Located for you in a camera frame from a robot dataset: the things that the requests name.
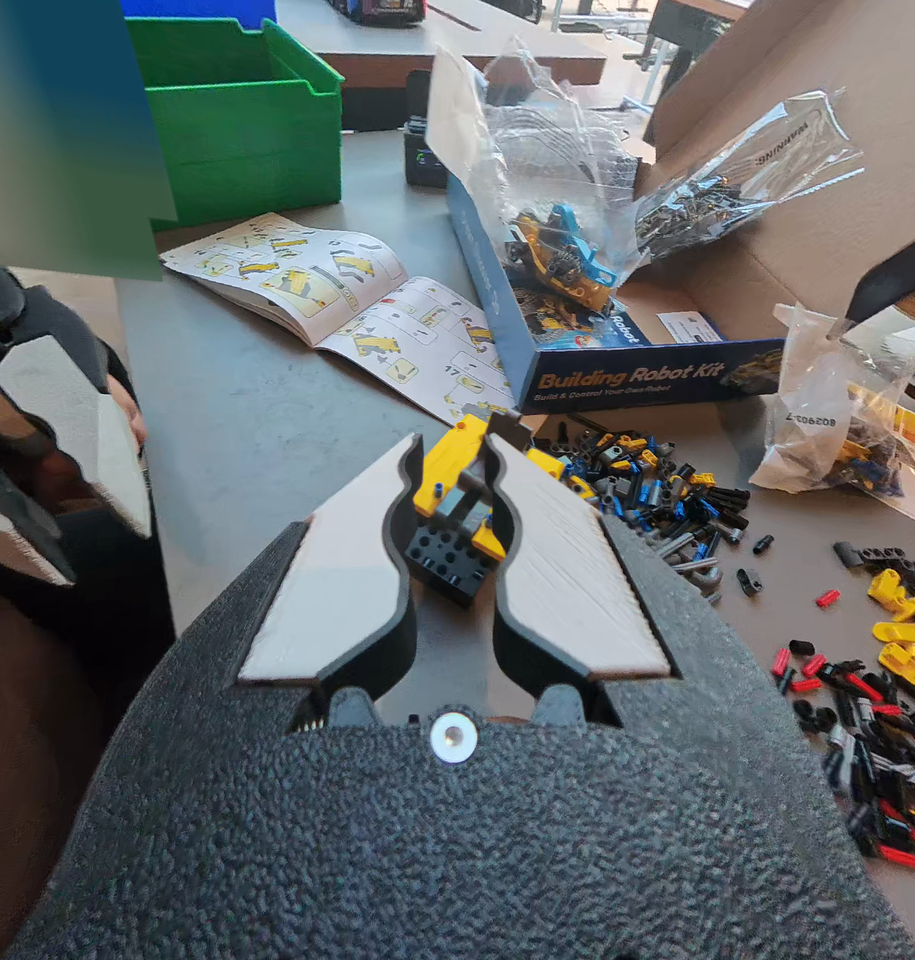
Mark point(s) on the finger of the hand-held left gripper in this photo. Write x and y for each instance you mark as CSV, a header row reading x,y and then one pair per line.
x,y
7,525
67,405

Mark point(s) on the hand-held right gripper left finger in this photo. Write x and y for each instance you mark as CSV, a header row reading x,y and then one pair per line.
x,y
330,600

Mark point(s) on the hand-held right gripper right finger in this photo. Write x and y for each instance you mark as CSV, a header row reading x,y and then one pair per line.
x,y
577,592

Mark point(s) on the clear bag of yellow blue parts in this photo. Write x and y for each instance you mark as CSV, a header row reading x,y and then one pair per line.
x,y
825,420

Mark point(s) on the pile of black red pins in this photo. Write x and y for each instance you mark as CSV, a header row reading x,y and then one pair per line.
x,y
877,750

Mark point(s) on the grey desk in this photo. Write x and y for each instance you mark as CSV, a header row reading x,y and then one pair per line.
x,y
262,450

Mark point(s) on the person's left hand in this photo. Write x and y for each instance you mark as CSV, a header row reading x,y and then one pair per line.
x,y
130,416

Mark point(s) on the pile of small connector pieces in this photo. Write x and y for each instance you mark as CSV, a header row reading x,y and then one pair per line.
x,y
652,487

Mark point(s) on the person's black trousers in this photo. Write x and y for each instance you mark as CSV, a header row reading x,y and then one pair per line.
x,y
127,585

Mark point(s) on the grey pin-hole connector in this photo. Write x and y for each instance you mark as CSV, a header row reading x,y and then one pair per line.
x,y
748,582

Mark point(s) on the black battery box yellow assembly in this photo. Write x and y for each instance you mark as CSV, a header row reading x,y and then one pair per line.
x,y
450,465

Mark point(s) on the single small black pin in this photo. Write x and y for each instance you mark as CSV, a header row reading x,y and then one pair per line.
x,y
763,544

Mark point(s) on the single red pin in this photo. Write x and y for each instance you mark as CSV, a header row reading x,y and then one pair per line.
x,y
827,598

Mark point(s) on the instruction booklet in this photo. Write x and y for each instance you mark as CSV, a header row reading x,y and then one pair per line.
x,y
315,300

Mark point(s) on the green plastic bin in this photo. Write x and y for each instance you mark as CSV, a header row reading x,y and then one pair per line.
x,y
240,135

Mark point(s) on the dark bent beam piece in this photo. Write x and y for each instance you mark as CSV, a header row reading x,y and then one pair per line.
x,y
885,559

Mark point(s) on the blue plastic bin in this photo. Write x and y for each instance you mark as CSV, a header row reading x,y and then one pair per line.
x,y
202,9

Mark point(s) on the clear bag of cyan parts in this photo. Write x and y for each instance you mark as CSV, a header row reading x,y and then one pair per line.
x,y
555,187

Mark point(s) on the small black device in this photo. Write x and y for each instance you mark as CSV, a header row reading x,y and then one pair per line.
x,y
425,157

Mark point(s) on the clear bag of dark parts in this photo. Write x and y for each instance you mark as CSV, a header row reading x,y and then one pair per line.
x,y
727,187

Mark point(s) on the blue cardboard kit box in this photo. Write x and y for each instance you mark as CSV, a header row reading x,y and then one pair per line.
x,y
840,187

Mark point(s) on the background grey table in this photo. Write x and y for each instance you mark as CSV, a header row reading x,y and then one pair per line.
x,y
442,45

